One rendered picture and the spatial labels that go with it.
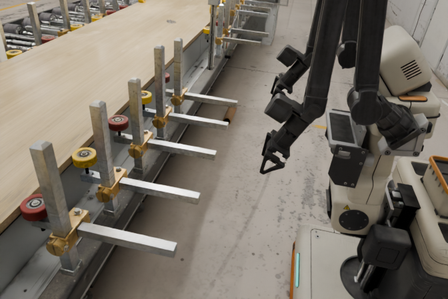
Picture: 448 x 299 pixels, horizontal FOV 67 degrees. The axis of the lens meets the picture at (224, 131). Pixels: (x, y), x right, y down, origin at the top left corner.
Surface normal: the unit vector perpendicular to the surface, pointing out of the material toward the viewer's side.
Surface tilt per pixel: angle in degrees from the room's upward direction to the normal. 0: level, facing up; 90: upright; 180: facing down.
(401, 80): 90
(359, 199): 90
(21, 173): 0
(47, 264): 0
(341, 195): 8
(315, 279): 0
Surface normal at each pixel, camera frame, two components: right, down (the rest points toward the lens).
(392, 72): -0.21, 0.51
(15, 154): 0.07, -0.85
